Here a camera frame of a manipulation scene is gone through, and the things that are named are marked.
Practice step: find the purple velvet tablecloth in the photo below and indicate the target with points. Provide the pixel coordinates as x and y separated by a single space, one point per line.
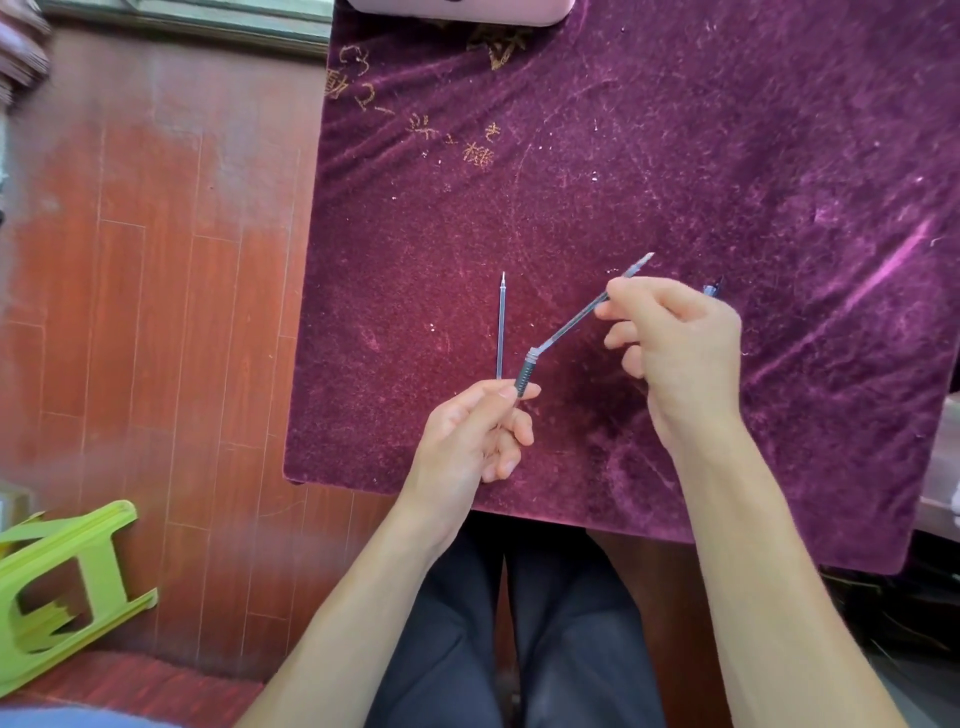
675 150

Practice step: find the dark clear pen cap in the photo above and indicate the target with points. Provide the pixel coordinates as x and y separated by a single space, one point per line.
712 288

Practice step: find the pale pink case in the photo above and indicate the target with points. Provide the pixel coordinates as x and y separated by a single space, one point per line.
450 11

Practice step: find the person's right forearm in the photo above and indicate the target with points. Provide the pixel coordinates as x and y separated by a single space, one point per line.
772 600

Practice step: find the person's left forearm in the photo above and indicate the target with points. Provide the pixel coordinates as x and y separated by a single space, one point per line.
345 637

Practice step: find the green plastic stool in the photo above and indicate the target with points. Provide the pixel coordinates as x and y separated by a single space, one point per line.
97 570

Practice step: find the person's left hand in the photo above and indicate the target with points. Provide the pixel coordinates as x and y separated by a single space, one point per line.
457 442

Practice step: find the black grip pen body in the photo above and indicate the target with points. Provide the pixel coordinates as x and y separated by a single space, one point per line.
525 373

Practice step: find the thin pen refill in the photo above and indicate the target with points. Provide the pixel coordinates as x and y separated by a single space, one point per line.
500 330
570 324

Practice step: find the person's right hand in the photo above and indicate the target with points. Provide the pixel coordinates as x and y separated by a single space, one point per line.
690 360

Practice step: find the dark navy trousers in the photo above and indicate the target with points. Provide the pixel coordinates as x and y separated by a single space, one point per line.
577 645

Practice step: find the grey window frame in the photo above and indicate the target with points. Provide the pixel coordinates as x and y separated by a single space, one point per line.
225 26

